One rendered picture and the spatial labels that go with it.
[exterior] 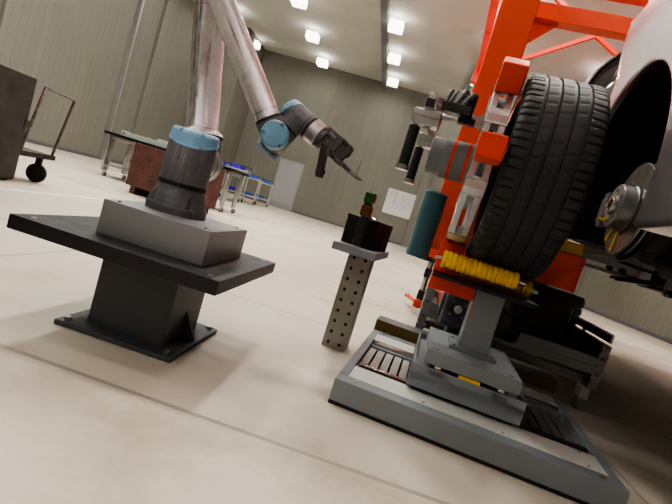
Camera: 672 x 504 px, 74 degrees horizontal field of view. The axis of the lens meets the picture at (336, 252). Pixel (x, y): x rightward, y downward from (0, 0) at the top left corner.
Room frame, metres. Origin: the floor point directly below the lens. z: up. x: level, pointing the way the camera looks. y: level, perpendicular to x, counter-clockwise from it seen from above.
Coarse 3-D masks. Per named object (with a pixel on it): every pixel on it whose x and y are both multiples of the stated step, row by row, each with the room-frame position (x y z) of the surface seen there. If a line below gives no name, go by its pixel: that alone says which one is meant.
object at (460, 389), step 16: (416, 352) 1.54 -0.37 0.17; (416, 368) 1.41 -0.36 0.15; (432, 368) 1.40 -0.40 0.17; (416, 384) 1.40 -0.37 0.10; (432, 384) 1.39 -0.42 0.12; (448, 384) 1.38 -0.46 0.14; (464, 384) 1.37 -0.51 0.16; (480, 384) 1.46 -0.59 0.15; (464, 400) 1.37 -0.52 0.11; (480, 400) 1.36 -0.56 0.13; (496, 400) 1.35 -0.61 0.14; (512, 400) 1.34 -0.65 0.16; (496, 416) 1.35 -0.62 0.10; (512, 416) 1.34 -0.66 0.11
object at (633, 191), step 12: (648, 168) 1.49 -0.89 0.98; (636, 180) 1.55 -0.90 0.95; (648, 180) 1.46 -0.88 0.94; (624, 192) 1.49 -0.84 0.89; (636, 192) 1.49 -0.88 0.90; (624, 204) 1.48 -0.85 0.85; (636, 204) 1.47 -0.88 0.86; (612, 216) 1.51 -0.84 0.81; (624, 216) 1.48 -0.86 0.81; (612, 228) 1.55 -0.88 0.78; (624, 228) 1.51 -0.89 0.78; (636, 228) 1.42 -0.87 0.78; (612, 240) 1.58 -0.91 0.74; (624, 240) 1.47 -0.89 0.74; (636, 240) 1.43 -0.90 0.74; (612, 252) 1.54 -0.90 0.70; (624, 252) 1.49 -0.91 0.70
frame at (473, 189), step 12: (492, 96) 1.56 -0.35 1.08; (492, 108) 1.36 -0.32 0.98; (504, 108) 1.36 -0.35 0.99; (492, 120) 1.34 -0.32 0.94; (504, 120) 1.33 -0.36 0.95; (480, 132) 1.77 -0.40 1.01; (468, 180) 1.34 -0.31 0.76; (480, 180) 1.33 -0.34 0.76; (468, 192) 1.35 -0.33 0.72; (480, 192) 1.34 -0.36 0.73; (456, 204) 1.83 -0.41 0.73; (468, 204) 1.80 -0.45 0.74; (456, 216) 1.43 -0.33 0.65; (468, 216) 1.41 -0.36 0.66; (456, 228) 1.48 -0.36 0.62; (468, 228) 1.44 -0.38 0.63; (456, 240) 1.49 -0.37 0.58
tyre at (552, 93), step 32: (544, 96) 1.32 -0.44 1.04; (576, 96) 1.33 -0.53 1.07; (608, 96) 1.33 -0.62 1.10; (544, 128) 1.26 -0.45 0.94; (576, 128) 1.25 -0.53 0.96; (512, 160) 1.26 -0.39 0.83; (544, 160) 1.25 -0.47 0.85; (576, 160) 1.24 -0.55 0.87; (512, 192) 1.27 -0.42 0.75; (544, 192) 1.25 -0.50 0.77; (576, 192) 1.23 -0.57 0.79; (480, 224) 1.38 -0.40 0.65; (512, 224) 1.31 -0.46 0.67; (544, 224) 1.27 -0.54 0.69; (480, 256) 1.44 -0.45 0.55; (512, 256) 1.38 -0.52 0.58; (544, 256) 1.33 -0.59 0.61
